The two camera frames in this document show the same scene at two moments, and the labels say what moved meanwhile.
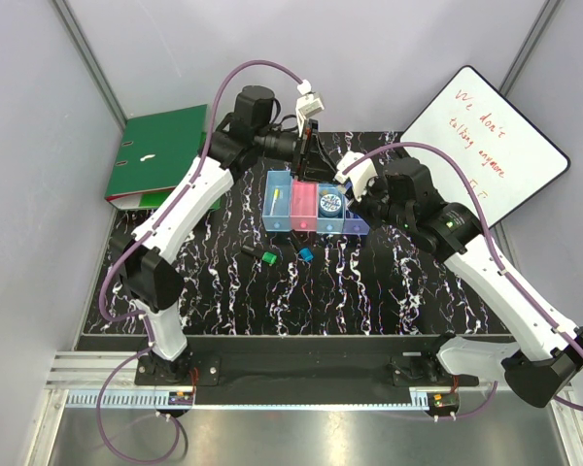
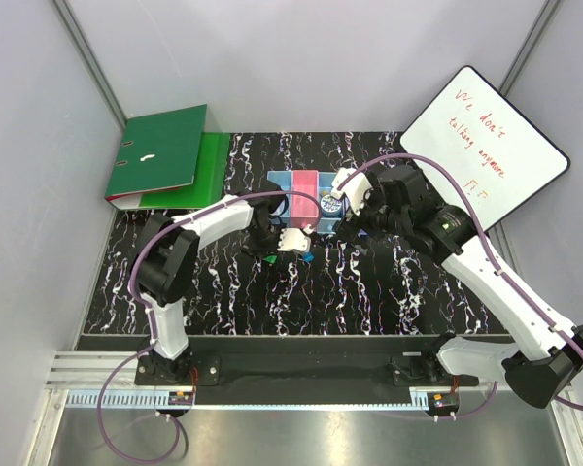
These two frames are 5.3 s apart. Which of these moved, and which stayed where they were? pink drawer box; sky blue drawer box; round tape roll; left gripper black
Moved: left gripper black
Stayed: pink drawer box; sky blue drawer box; round tape roll
